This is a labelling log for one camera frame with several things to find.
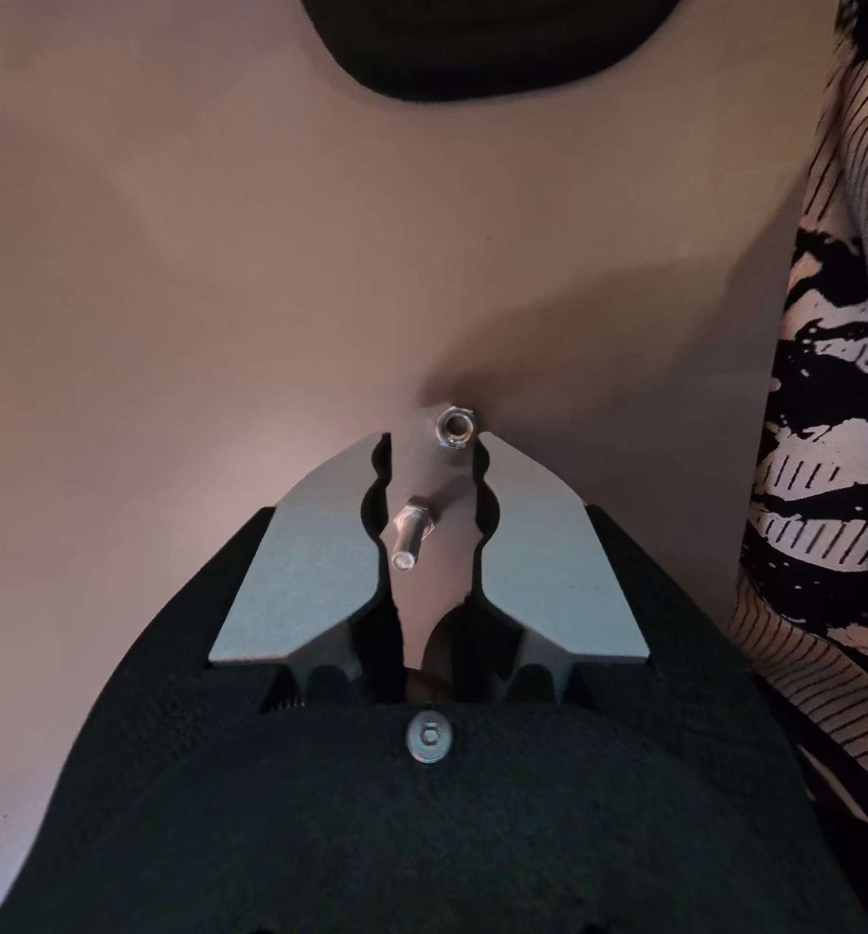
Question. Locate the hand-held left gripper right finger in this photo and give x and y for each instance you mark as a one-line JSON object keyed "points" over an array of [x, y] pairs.
{"points": [[558, 576]]}

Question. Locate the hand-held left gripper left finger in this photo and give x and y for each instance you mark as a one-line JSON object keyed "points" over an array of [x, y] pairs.
{"points": [[302, 576]]}

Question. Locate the steel hex bolt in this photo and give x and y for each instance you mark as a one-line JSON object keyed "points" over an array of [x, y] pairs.
{"points": [[408, 544]]}

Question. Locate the steel hex nut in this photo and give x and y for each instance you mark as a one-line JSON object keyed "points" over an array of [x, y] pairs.
{"points": [[457, 442]]}

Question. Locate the black white patterned pants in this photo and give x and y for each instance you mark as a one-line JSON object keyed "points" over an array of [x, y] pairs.
{"points": [[827, 438]]}

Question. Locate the black honeycomb wrist rest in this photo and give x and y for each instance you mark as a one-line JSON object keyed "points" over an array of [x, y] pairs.
{"points": [[477, 44]]}

